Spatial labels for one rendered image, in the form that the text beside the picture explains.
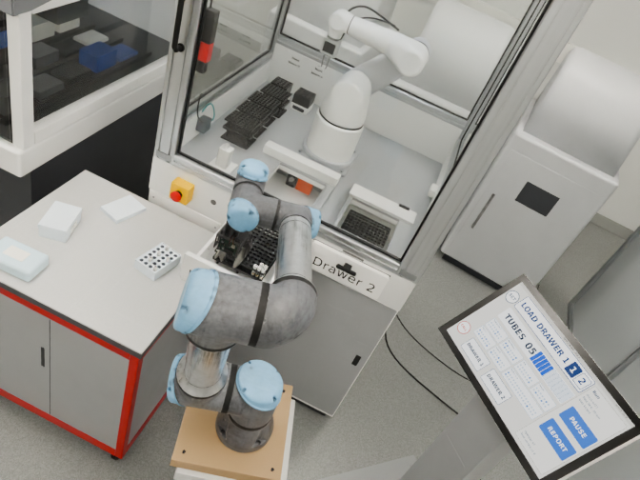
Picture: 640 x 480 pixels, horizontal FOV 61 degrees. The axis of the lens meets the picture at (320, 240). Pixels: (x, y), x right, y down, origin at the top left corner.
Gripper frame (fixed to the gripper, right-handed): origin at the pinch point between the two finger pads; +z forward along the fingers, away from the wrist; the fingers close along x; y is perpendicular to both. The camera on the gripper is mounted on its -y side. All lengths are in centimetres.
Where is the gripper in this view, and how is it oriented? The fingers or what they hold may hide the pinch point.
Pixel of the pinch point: (230, 259)
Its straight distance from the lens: 159.9
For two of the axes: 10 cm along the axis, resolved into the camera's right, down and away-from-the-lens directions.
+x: 9.0, 4.4, -0.6
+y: -3.2, 5.4, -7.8
